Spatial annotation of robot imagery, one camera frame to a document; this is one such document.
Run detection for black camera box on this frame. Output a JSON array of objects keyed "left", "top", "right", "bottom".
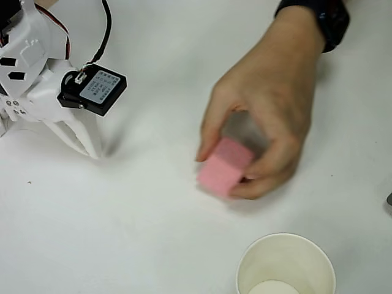
[{"left": 56, "top": 62, "right": 128, "bottom": 117}]

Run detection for white paper cup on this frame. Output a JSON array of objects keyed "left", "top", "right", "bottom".
[{"left": 236, "top": 232, "right": 337, "bottom": 294}]

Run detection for red black servo wires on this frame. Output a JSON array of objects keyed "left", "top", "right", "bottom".
[{"left": 34, "top": 2, "right": 73, "bottom": 61}]

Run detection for person's bare hand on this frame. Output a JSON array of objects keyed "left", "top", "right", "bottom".
[{"left": 195, "top": 12, "right": 325, "bottom": 200}]

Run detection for dark sleeved forearm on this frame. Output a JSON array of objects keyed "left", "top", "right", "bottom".
[{"left": 274, "top": 0, "right": 352, "bottom": 53}]

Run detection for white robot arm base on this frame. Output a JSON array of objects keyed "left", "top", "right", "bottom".
[{"left": 0, "top": 113, "right": 12, "bottom": 137}]

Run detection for black camera cable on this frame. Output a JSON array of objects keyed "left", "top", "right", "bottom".
[{"left": 75, "top": 0, "right": 113, "bottom": 85}]

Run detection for pink foam cube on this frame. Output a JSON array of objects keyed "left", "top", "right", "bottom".
[{"left": 196, "top": 137, "right": 255, "bottom": 200}]

